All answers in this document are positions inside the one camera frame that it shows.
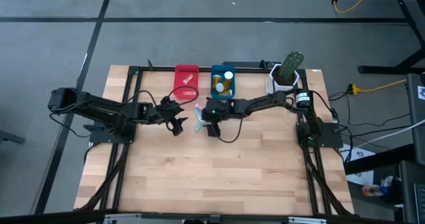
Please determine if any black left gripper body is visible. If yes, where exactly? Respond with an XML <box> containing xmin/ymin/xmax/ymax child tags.
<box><xmin>153</xmin><ymin>96</ymin><xmax>185</xmax><ymax>138</ymax></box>

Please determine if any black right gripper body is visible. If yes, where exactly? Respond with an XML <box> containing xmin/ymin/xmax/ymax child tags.
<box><xmin>202</xmin><ymin>97</ymin><xmax>234</xmax><ymax>138</ymax></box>

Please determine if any teal clear pill bottle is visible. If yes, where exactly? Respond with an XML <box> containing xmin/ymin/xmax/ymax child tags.
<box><xmin>194</xmin><ymin>116</ymin><xmax>206</xmax><ymax>133</ymax></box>

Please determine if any blue plastic bin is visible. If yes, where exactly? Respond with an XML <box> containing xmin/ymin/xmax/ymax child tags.
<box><xmin>210</xmin><ymin>64</ymin><xmax>236</xmax><ymax>101</ymax></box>

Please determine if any red plastic bin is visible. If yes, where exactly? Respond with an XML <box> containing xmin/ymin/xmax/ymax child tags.
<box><xmin>172</xmin><ymin>64</ymin><xmax>200</xmax><ymax>100</ymax></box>

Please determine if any white hexagonal plant pot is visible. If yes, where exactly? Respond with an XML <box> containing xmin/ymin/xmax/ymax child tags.
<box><xmin>266</xmin><ymin>63</ymin><xmax>300</xmax><ymax>96</ymax></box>

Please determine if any green cactus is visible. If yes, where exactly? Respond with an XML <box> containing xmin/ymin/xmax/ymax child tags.
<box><xmin>277</xmin><ymin>51</ymin><xmax>305</xmax><ymax>85</ymax></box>

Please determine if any black crossbar with silver brackets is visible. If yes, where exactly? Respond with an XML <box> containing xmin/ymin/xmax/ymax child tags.
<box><xmin>0</xmin><ymin>210</ymin><xmax>425</xmax><ymax>224</ymax></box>

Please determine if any white paper sheet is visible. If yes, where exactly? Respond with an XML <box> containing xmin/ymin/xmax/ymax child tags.
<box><xmin>341</xmin><ymin>143</ymin><xmax>376</xmax><ymax>185</ymax></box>

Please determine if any black chair leg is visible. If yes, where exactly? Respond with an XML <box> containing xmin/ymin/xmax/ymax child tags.
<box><xmin>0</xmin><ymin>130</ymin><xmax>27</xmax><ymax>145</ymax></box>

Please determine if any colourful small package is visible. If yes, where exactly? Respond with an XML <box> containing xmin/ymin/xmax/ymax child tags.
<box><xmin>361</xmin><ymin>183</ymin><xmax>388</xmax><ymax>198</ymax></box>

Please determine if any black computer box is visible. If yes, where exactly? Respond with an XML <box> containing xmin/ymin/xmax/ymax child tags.
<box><xmin>405</xmin><ymin>72</ymin><xmax>425</xmax><ymax>155</ymax></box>

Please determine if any black desk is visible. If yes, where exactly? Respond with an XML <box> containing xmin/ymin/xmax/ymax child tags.
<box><xmin>345</xmin><ymin>144</ymin><xmax>425</xmax><ymax>224</ymax></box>

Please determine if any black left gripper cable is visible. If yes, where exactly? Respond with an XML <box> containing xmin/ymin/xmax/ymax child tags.
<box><xmin>119</xmin><ymin>85</ymin><xmax>200</xmax><ymax>118</ymax></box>

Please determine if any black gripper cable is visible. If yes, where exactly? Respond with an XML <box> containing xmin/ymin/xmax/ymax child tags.
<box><xmin>119</xmin><ymin>85</ymin><xmax>200</xmax><ymax>118</ymax></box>
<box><xmin>214</xmin><ymin>114</ymin><xmax>246</xmax><ymax>144</ymax></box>

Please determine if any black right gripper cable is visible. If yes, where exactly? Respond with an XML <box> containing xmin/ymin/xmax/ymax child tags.
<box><xmin>214</xmin><ymin>114</ymin><xmax>246</xmax><ymax>144</ymax></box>

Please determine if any black aluminium table frame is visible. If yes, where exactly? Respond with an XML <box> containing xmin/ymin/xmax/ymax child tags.
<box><xmin>74</xmin><ymin>59</ymin><xmax>355</xmax><ymax>218</ymax></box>

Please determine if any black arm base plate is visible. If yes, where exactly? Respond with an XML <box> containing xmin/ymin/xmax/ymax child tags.
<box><xmin>82</xmin><ymin>116</ymin><xmax>137</xmax><ymax>144</ymax></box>
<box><xmin>296</xmin><ymin>121</ymin><xmax>343</xmax><ymax>148</ymax></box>

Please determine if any black floor cable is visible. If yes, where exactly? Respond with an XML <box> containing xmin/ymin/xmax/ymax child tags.
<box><xmin>328</xmin><ymin>90</ymin><xmax>412</xmax><ymax>128</ymax></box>

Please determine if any yellow plug with cable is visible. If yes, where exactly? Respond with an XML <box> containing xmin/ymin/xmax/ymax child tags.
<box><xmin>348</xmin><ymin>79</ymin><xmax>408</xmax><ymax>96</ymax></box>

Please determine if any black desk leg frame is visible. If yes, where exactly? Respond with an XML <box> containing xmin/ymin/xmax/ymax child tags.
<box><xmin>357</xmin><ymin>0</ymin><xmax>425</xmax><ymax>75</ymax></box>

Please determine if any white cable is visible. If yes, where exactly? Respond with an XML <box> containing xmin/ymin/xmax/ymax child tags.
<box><xmin>351</xmin><ymin>119</ymin><xmax>425</xmax><ymax>148</ymax></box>

